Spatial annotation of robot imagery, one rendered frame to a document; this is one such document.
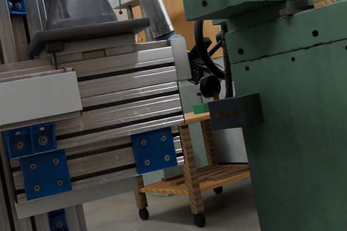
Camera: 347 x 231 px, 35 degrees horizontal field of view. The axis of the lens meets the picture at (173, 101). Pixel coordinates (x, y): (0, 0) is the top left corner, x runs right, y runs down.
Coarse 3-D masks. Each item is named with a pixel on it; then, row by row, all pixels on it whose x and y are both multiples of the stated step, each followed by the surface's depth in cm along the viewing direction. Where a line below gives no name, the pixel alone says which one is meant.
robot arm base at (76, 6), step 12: (60, 0) 110; (72, 0) 109; (84, 0) 109; (96, 0) 110; (48, 12) 112; (60, 12) 110; (72, 12) 108; (84, 12) 108; (96, 12) 109; (108, 12) 113; (48, 24) 111; (60, 24) 108; (72, 24) 108; (84, 24) 108
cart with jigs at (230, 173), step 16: (192, 112) 331; (208, 112) 291; (208, 128) 337; (208, 144) 336; (192, 160) 265; (208, 160) 339; (176, 176) 312; (192, 176) 264; (208, 176) 288; (224, 176) 284; (240, 176) 284; (144, 192) 304; (160, 192) 287; (176, 192) 276; (192, 192) 264; (144, 208) 303; (192, 208) 266
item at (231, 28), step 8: (336, 0) 157; (264, 8) 145; (272, 8) 143; (280, 8) 141; (240, 16) 151; (248, 16) 149; (256, 16) 147; (264, 16) 145; (272, 16) 144; (280, 16) 142; (232, 24) 153; (240, 24) 151; (248, 24) 149; (256, 24) 148
